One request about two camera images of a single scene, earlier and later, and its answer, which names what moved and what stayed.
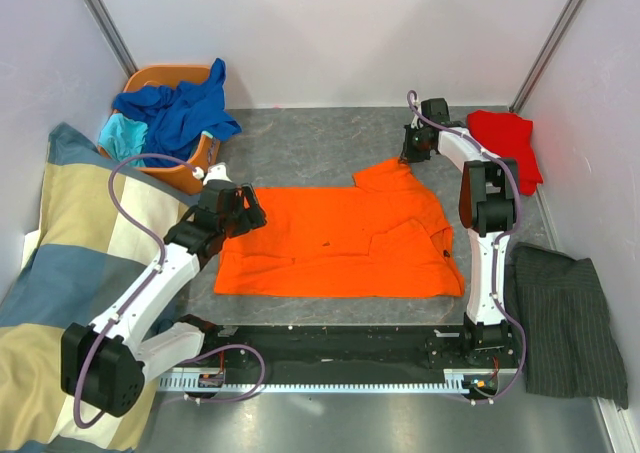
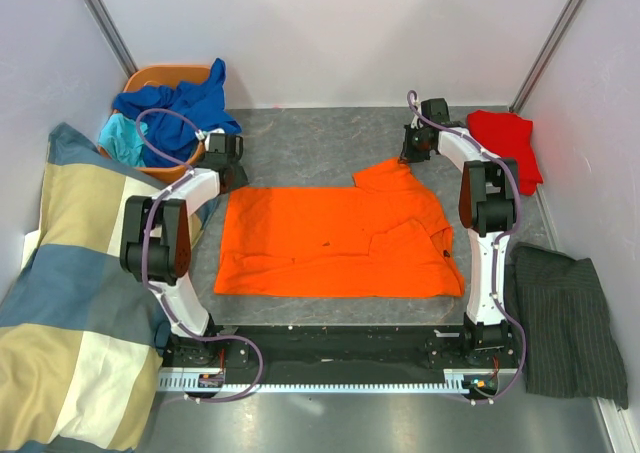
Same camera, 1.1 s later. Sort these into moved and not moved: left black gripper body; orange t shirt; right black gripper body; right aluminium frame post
Moved: left black gripper body
Not moved: orange t shirt; right aluminium frame post; right black gripper body
